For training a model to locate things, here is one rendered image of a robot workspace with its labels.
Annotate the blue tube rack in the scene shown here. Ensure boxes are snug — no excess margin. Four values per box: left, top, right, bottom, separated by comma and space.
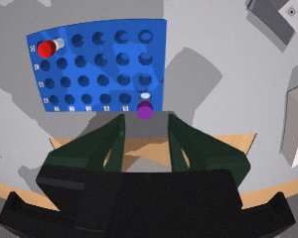
26, 19, 167, 112

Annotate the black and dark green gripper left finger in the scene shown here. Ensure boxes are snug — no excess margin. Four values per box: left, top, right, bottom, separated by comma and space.
43, 114, 125, 172

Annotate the grey bench mat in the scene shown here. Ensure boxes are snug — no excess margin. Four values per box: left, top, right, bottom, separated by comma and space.
0, 0, 298, 194

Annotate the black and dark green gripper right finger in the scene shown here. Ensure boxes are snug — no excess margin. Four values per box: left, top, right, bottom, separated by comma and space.
168, 114, 251, 187

